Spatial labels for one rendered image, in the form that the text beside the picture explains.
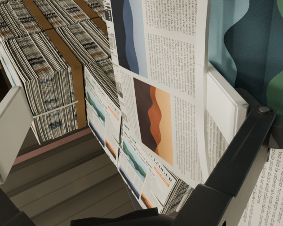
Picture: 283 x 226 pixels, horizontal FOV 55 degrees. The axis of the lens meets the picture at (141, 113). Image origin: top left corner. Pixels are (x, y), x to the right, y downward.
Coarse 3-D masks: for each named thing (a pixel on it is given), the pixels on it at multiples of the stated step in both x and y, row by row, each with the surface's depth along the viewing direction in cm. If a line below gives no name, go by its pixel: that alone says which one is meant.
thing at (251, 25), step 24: (216, 0) 18; (240, 0) 16; (264, 0) 15; (216, 24) 18; (240, 24) 17; (264, 24) 15; (216, 48) 19; (240, 48) 17; (264, 48) 16; (240, 72) 18; (264, 72) 16; (216, 144) 23
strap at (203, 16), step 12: (204, 0) 16; (204, 12) 16; (204, 24) 17; (204, 36) 17; (204, 48) 17; (204, 60) 18; (204, 72) 18; (204, 84) 19; (204, 96) 19; (204, 108) 20; (204, 120) 20; (204, 132) 21; (204, 144) 21; (204, 156) 22; (204, 168) 23; (204, 180) 24
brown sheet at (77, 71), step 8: (48, 32) 118; (56, 32) 119; (56, 40) 115; (64, 48) 112; (64, 56) 108; (72, 56) 109; (72, 64) 105; (80, 64) 106; (72, 72) 106; (80, 72) 108; (80, 80) 111; (80, 88) 114; (80, 96) 117; (80, 104) 121; (80, 112) 124; (80, 120) 128
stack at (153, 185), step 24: (48, 0) 137; (72, 0) 139; (96, 0) 142; (72, 24) 126; (72, 48) 113; (96, 48) 116; (96, 72) 105; (96, 96) 107; (96, 120) 119; (120, 120) 96; (120, 144) 106; (120, 168) 114; (144, 168) 93; (144, 192) 101; (168, 192) 83
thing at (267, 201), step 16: (272, 16) 15; (272, 32) 15; (272, 48) 15; (272, 64) 16; (272, 80) 16; (272, 96) 16; (272, 160) 18; (272, 176) 19; (256, 192) 21; (272, 192) 19; (256, 208) 21; (272, 208) 20; (256, 224) 22; (272, 224) 20
